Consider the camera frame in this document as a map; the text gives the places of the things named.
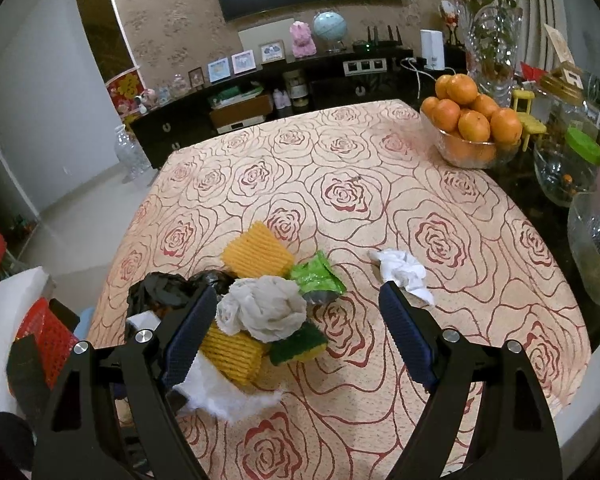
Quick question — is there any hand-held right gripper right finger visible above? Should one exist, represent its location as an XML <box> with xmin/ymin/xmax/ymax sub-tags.
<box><xmin>378</xmin><ymin>281</ymin><xmax>563</xmax><ymax>480</ymax></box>

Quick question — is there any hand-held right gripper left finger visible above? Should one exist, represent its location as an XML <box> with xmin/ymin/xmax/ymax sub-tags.
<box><xmin>32</xmin><ymin>285</ymin><xmax>218</xmax><ymax>480</ymax></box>

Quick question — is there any yellow foam fruit net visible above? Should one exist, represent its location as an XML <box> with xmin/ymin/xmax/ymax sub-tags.
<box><xmin>221</xmin><ymin>221</ymin><xmax>296</xmax><ymax>280</ymax></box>
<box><xmin>200</xmin><ymin>322</ymin><xmax>263</xmax><ymax>386</ymax></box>

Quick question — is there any black plastic bag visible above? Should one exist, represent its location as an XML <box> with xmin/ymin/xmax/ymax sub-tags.
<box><xmin>126</xmin><ymin>270</ymin><xmax>236</xmax><ymax>328</ymax></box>

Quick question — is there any white fluffy tissue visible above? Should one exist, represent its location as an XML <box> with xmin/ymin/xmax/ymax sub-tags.
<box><xmin>172</xmin><ymin>350</ymin><xmax>283</xmax><ymax>421</ymax></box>

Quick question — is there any grey tissue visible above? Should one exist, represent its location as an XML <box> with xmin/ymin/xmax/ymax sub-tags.
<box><xmin>215</xmin><ymin>275</ymin><xmax>308</xmax><ymax>343</ymax></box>

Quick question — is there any green yellow scouring sponge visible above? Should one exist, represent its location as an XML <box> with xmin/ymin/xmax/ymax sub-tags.
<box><xmin>269</xmin><ymin>321</ymin><xmax>328</xmax><ymax>367</ymax></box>

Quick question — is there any red mesh basket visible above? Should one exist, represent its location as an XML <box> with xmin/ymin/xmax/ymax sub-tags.
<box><xmin>7</xmin><ymin>297</ymin><xmax>81</xmax><ymax>411</ymax></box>

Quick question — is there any white crumpled tissue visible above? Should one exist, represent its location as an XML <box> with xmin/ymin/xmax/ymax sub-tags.
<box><xmin>369</xmin><ymin>249</ymin><xmax>436</xmax><ymax>307</ymax></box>

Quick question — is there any green foil wrapper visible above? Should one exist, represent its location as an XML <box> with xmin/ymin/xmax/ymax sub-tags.
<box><xmin>287</xmin><ymin>251</ymin><xmax>347</xmax><ymax>306</ymax></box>

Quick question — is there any glass fruit bowl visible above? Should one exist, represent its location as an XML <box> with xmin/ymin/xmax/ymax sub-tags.
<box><xmin>420</xmin><ymin>110</ymin><xmax>523</xmax><ymax>170</ymax></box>

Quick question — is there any clear plastic bottle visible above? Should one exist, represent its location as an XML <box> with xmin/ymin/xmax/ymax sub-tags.
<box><xmin>114</xmin><ymin>125</ymin><xmax>153</xmax><ymax>183</ymax></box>

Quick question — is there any black television cabinet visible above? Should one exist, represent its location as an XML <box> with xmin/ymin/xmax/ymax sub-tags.
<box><xmin>130</xmin><ymin>47</ymin><xmax>468</xmax><ymax>171</ymax></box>

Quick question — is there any round glass fishbowl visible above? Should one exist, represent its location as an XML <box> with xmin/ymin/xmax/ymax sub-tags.
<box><xmin>532</xmin><ymin>135</ymin><xmax>600</xmax><ymax>207</ymax></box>

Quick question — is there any cardboard box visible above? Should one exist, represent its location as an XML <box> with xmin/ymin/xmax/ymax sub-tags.
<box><xmin>210</xmin><ymin>94</ymin><xmax>273</xmax><ymax>134</ymax></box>

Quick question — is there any large yellow toy chair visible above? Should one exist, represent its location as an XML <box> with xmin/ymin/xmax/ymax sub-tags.
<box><xmin>517</xmin><ymin>112</ymin><xmax>548</xmax><ymax>151</ymax></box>

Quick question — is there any glass bowl of oranges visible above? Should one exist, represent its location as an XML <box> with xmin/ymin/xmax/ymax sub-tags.
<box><xmin>420</xmin><ymin>74</ymin><xmax>523</xmax><ymax>168</ymax></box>

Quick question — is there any red festive box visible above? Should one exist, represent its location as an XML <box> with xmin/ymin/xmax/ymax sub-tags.
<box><xmin>105</xmin><ymin>71</ymin><xmax>145</xmax><ymax>117</ymax></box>

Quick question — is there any green lid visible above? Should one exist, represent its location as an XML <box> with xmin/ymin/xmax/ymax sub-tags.
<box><xmin>566</xmin><ymin>128</ymin><xmax>600</xmax><ymax>166</ymax></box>

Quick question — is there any small yellow toy chair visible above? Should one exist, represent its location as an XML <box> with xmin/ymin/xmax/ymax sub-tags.
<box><xmin>511</xmin><ymin>87</ymin><xmax>536</xmax><ymax>113</ymax></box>

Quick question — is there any white socket panel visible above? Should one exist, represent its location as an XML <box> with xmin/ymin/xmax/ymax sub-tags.
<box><xmin>343</xmin><ymin>58</ymin><xmax>388</xmax><ymax>77</ymax></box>

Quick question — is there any beige canister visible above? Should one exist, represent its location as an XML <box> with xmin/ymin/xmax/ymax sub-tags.
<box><xmin>282</xmin><ymin>71</ymin><xmax>308</xmax><ymax>106</ymax></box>

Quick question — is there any white box device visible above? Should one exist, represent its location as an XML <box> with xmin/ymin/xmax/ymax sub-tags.
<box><xmin>420</xmin><ymin>29</ymin><xmax>446</xmax><ymax>71</ymax></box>

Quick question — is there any glass jar with gold lid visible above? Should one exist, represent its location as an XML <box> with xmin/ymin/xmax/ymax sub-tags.
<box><xmin>540</xmin><ymin>72</ymin><xmax>600</xmax><ymax>136</ymax></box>

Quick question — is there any black router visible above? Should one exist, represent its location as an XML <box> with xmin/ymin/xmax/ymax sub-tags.
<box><xmin>352</xmin><ymin>25</ymin><xmax>401</xmax><ymax>53</ymax></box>

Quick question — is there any pink plush toy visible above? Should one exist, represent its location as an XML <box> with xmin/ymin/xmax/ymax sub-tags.
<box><xmin>290</xmin><ymin>21</ymin><xmax>317</xmax><ymax>58</ymax></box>

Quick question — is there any light blue globe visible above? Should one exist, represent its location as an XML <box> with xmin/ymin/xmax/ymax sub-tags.
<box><xmin>312</xmin><ymin>11</ymin><xmax>348</xmax><ymax>54</ymax></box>

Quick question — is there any beige board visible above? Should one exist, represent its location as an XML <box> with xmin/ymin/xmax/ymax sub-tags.
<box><xmin>239</xmin><ymin>19</ymin><xmax>296</xmax><ymax>56</ymax></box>

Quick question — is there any wooden house model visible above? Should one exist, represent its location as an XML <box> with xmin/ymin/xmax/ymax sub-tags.
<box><xmin>544</xmin><ymin>22</ymin><xmax>586</xmax><ymax>88</ymax></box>

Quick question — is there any red white figurine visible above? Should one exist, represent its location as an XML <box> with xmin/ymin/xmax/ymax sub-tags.
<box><xmin>439</xmin><ymin>0</ymin><xmax>461</xmax><ymax>43</ymax></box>

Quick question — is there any white cable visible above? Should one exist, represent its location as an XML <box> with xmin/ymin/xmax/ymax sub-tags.
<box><xmin>402</xmin><ymin>57</ymin><xmax>456</xmax><ymax>98</ymax></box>

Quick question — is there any blue picture frame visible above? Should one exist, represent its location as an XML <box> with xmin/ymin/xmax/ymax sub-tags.
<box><xmin>207</xmin><ymin>58</ymin><xmax>231</xmax><ymax>83</ymax></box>

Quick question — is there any white picture frame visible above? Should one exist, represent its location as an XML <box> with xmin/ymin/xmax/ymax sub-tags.
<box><xmin>231</xmin><ymin>50</ymin><xmax>257</xmax><ymax>75</ymax></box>

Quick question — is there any wooden picture frame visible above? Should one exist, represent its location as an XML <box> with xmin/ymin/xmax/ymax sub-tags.
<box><xmin>259</xmin><ymin>40</ymin><xmax>286</xmax><ymax>63</ymax></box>

